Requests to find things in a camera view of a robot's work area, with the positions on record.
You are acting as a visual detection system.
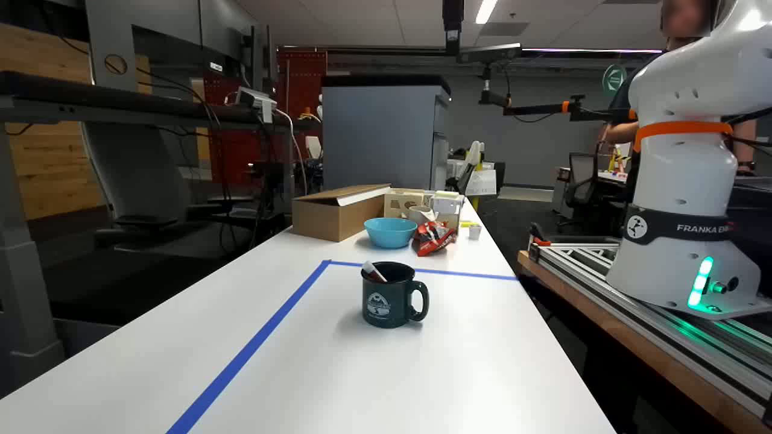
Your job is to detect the marker with white cap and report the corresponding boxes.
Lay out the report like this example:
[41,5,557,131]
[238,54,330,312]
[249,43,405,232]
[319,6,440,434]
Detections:
[360,259,392,283]

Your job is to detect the blue plastic bowl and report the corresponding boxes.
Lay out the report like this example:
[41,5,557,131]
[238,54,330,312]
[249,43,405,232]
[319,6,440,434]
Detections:
[363,215,421,251]

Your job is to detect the beige small carton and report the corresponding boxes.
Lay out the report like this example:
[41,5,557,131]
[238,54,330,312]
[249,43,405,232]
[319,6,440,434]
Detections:
[383,188,437,222]

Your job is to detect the red orange snack bag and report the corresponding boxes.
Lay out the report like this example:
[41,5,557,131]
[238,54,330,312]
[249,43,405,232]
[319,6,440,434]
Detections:
[411,217,462,257]

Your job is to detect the brown cardboard box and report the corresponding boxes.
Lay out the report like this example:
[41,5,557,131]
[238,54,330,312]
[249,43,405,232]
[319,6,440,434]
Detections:
[289,182,393,244]

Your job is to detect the clear plastic container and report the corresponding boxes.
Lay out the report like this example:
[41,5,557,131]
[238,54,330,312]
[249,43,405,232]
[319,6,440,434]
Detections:
[430,191,469,235]

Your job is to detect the grey metal cabinet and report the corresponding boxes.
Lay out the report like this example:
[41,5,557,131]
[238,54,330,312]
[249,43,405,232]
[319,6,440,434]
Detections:
[320,82,453,193]

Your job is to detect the dark green mug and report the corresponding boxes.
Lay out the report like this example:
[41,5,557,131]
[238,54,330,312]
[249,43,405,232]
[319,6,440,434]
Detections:
[360,259,431,330]

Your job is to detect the short blue tape line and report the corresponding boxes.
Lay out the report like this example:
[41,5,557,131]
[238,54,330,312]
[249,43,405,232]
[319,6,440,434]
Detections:
[325,257,519,283]

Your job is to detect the red tool cabinet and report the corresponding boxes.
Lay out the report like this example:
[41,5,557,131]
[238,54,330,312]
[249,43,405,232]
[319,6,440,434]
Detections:
[202,46,330,195]

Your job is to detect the white power strip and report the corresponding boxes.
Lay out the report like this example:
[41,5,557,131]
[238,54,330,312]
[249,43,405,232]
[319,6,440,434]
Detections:
[237,84,279,124]

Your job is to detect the long blue tape line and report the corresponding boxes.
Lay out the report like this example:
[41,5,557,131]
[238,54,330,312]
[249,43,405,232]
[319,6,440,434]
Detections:
[165,257,336,434]

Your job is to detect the black office chair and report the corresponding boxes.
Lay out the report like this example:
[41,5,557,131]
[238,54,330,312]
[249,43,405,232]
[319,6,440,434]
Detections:
[552,150,604,222]

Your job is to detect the fluorescent ceiling light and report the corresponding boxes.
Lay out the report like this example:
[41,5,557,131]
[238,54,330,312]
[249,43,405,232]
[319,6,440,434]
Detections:
[474,0,501,27]

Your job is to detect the wooden base board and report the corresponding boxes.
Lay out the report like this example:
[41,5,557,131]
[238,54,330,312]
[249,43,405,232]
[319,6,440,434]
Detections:
[515,247,772,434]

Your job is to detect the grey machine column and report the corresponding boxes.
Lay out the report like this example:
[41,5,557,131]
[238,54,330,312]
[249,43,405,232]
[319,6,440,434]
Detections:
[83,0,254,227]

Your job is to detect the green round sign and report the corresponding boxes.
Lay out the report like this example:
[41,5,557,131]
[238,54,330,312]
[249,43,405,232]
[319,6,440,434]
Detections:
[600,62,634,95]

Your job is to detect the black metal shelf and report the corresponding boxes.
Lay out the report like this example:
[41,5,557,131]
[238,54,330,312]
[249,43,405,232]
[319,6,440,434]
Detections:
[0,70,323,138]

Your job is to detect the grey support leg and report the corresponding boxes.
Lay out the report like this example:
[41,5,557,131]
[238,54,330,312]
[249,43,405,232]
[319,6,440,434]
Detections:
[0,117,65,391]

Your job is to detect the aluminium rail platform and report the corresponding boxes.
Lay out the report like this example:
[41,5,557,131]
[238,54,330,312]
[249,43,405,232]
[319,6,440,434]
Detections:
[525,239,772,404]

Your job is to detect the plywood wall panel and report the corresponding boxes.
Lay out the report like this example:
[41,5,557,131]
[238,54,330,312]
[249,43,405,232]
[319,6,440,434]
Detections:
[0,21,154,224]

